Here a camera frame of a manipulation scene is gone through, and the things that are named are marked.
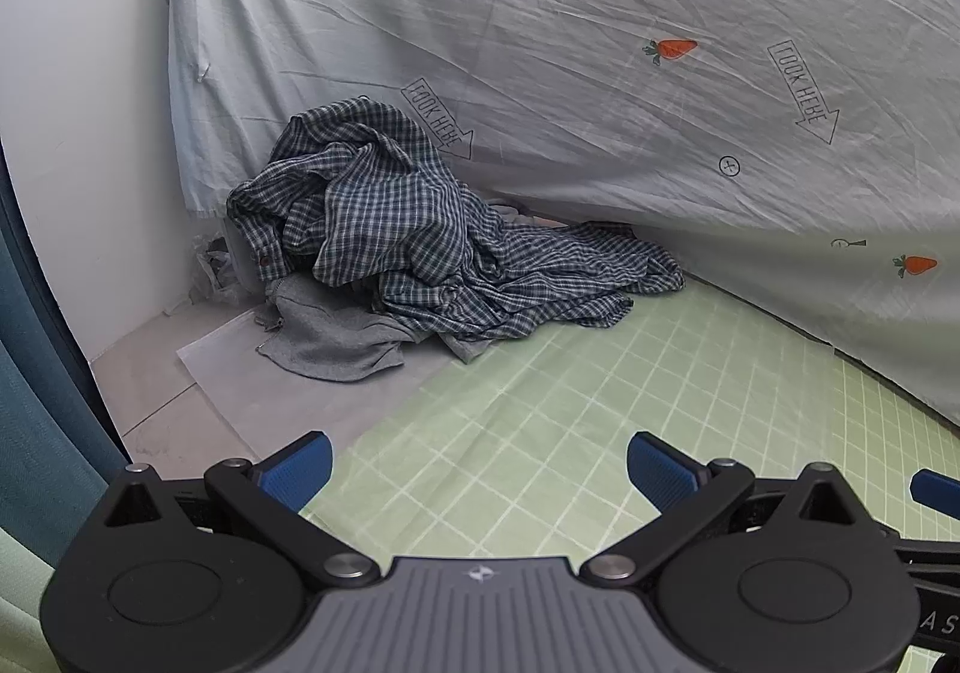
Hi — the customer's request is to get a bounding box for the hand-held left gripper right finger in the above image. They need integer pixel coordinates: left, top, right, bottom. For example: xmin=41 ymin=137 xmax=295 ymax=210
xmin=579 ymin=431 xmax=878 ymax=588

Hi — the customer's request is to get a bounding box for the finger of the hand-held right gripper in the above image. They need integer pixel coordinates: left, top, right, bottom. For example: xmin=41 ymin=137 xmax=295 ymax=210
xmin=891 ymin=467 xmax=960 ymax=567

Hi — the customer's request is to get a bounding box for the crumpled clear plastic bag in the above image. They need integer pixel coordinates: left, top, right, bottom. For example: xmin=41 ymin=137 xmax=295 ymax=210
xmin=191 ymin=232 xmax=252 ymax=308

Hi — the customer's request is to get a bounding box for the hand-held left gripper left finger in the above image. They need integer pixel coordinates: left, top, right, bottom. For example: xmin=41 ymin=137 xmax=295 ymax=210
xmin=101 ymin=431 xmax=382 ymax=588

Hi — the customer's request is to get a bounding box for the teal curtain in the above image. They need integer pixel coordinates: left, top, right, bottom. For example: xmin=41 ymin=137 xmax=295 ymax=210
xmin=0 ymin=148 xmax=130 ymax=548

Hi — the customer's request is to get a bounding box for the grey carrot-print hanging sheet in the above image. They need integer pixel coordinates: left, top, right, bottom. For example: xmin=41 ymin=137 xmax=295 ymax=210
xmin=150 ymin=0 xmax=960 ymax=428

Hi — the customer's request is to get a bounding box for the blue plaid shirt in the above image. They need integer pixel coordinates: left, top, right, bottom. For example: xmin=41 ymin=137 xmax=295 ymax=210
xmin=226 ymin=95 xmax=685 ymax=365

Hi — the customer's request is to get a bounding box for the green checked bed sheet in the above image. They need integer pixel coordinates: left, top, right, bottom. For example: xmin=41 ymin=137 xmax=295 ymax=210
xmin=298 ymin=272 xmax=960 ymax=673

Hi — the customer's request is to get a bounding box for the grey hooded sweatshirt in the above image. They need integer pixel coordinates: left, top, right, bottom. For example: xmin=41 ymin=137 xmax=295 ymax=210
xmin=253 ymin=272 xmax=421 ymax=383

